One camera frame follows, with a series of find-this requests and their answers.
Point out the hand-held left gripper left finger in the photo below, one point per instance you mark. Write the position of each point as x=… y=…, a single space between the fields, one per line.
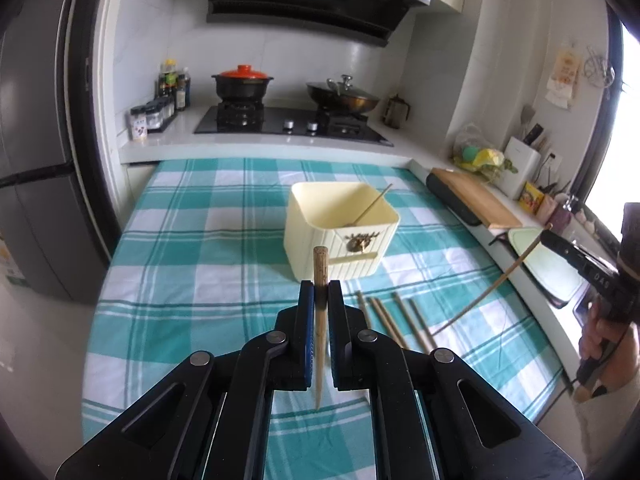
x=306 y=340

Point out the wooden chopstick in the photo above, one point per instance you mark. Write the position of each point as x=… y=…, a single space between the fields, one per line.
x=363 y=307
x=382 y=320
x=372 y=204
x=410 y=321
x=320 y=265
x=500 y=280
x=424 y=322

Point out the teal checked tablecloth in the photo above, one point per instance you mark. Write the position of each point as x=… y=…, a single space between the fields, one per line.
x=200 y=260

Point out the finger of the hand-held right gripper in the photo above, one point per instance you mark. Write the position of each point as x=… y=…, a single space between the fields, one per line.
x=562 y=249

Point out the glass wok lid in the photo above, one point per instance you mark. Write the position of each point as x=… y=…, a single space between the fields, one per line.
x=342 y=86

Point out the clear plastic bag with produce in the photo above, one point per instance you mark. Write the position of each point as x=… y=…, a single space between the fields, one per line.
x=477 y=152

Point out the glass spice jar white label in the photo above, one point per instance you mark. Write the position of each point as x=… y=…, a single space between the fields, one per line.
x=139 y=127

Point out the white wall socket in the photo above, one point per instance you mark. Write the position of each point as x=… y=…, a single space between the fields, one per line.
x=553 y=162

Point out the dark metal wok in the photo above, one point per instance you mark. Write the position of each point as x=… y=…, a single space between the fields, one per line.
x=345 y=102

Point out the person's right hand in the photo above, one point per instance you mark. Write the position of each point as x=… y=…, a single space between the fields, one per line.
x=622 y=355

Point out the window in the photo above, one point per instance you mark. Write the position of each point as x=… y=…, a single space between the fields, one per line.
x=620 y=135

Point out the grey refrigerator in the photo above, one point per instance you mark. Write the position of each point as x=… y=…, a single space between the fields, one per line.
x=40 y=160

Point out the person's right forearm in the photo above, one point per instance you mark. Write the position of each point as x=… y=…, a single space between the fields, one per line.
x=610 y=425

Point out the black clay pot orange lid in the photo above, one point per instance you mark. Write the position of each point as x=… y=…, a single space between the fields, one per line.
x=242 y=84

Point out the pale green tray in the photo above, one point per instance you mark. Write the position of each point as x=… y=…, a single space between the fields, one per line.
x=545 y=267

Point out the black range hood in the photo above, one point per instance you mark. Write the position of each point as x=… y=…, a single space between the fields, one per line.
x=310 y=5

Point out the cream plastic container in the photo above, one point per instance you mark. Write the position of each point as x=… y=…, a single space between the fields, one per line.
x=300 y=240

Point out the yellow snack packet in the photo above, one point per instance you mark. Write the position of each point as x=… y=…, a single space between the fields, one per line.
x=531 y=197

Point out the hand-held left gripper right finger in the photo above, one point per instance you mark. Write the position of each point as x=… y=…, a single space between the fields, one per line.
x=337 y=340

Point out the white knife holder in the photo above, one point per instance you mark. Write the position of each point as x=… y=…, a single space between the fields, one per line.
x=520 y=167

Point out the black gas stove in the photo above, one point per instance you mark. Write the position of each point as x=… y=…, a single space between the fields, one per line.
x=280 y=122

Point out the wooden cutting board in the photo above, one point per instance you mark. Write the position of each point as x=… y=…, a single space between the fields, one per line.
x=480 y=197

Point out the hanging wall pouch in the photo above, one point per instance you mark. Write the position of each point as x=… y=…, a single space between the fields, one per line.
x=564 y=75

